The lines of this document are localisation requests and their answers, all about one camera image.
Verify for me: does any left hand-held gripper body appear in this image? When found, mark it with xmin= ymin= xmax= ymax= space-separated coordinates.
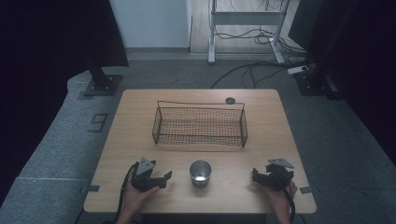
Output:
xmin=130 ymin=156 xmax=161 ymax=192

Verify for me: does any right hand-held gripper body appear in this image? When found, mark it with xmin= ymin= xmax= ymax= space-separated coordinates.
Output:
xmin=263 ymin=158 xmax=295 ymax=191

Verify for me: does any shiny metal cup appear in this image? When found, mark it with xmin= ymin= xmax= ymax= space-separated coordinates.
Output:
xmin=189 ymin=160 xmax=213 ymax=189

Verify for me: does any black wire mesh basket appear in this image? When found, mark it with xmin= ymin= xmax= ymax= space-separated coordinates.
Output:
xmin=151 ymin=100 xmax=249 ymax=148

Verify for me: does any person's left hand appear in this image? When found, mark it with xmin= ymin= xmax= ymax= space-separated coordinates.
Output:
xmin=121 ymin=182 xmax=162 ymax=217

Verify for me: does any person's right hand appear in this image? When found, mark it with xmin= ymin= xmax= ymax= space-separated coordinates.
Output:
xmin=262 ymin=180 xmax=299 ymax=217

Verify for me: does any white power strip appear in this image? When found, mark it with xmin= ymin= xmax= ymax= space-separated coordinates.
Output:
xmin=286 ymin=64 xmax=310 ymax=76

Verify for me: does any black curtain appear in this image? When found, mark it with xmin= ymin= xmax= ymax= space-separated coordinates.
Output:
xmin=0 ymin=0 xmax=130 ymax=206
xmin=288 ymin=0 xmax=396 ymax=166

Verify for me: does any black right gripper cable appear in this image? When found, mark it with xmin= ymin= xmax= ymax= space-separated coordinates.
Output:
xmin=273 ymin=173 xmax=297 ymax=224

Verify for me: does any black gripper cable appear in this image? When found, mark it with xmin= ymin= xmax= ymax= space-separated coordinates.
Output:
xmin=112 ymin=163 xmax=138 ymax=224
xmin=273 ymin=173 xmax=297 ymax=224

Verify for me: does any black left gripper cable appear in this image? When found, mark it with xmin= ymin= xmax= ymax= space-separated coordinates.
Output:
xmin=112 ymin=163 xmax=138 ymax=224

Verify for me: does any black stand with base plate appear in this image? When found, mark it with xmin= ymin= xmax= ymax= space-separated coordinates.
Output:
xmin=82 ymin=57 xmax=123 ymax=97
xmin=293 ymin=60 xmax=345 ymax=101

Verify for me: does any tangle of black floor cables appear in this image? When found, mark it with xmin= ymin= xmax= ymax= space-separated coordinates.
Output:
xmin=210 ymin=0 xmax=316 ymax=90

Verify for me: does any white metal desk frame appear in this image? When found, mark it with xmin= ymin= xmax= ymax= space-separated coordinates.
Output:
xmin=207 ymin=0 xmax=292 ymax=65

